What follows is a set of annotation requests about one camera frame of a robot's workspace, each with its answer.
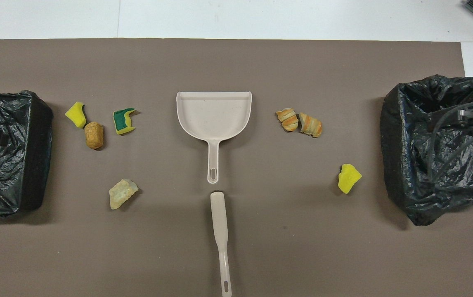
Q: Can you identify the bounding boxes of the croissant bread piece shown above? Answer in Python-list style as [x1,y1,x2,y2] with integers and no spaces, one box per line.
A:
[298,113,323,138]
[276,108,300,132]

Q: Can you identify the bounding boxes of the brown textured bread roll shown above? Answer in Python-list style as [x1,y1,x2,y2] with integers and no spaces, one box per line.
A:
[84,121,104,150]

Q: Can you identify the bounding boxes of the brown paper table mat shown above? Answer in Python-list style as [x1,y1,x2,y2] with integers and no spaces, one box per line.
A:
[0,38,473,297]

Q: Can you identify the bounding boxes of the beige hand brush black bristles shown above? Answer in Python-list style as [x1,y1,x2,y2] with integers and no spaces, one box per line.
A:
[210,191,233,297]

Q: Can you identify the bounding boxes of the beige plastic dustpan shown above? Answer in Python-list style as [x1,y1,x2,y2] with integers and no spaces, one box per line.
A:
[176,91,252,184]

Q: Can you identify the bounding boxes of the black bag lined bin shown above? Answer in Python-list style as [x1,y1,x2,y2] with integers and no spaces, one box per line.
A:
[0,90,54,217]
[380,74,473,226]

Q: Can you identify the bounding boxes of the green and yellow sponge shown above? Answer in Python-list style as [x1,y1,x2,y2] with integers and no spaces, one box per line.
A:
[113,108,136,136]

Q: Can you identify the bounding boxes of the pale white bread chunk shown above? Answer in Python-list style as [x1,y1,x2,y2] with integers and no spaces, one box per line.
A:
[109,178,140,210]

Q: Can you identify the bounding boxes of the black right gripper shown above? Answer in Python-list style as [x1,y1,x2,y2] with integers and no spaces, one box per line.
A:
[428,102,473,132]

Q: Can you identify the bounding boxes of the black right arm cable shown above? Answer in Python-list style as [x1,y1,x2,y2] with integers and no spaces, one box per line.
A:
[428,103,473,182]

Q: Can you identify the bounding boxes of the yellow sponge piece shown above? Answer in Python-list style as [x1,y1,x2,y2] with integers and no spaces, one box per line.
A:
[338,164,362,194]
[64,101,87,129]

